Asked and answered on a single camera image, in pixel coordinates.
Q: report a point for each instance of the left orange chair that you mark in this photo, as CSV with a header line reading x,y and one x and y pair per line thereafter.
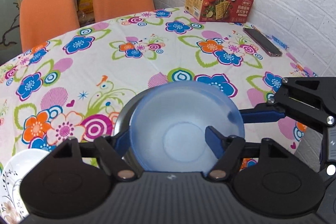
x,y
42,20

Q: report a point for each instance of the white plate with black floral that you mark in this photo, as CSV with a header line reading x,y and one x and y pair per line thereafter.
x,y
13,209

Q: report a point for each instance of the stainless steel bowl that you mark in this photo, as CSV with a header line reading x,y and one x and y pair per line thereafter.
x,y
123,122

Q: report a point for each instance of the translucent blue plastic bowl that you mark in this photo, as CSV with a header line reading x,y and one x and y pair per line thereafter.
x,y
167,128

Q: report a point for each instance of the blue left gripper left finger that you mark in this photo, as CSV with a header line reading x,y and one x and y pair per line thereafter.
x,y
121,143

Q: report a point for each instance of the dark smartphone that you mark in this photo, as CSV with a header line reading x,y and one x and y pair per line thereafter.
x,y
262,41

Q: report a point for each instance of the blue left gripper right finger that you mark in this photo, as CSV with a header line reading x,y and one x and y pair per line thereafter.
x,y
214,140

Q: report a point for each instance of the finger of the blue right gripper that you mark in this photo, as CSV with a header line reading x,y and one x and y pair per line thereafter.
x,y
262,113

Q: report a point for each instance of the floral tablecloth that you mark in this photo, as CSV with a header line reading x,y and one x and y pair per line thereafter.
x,y
77,83

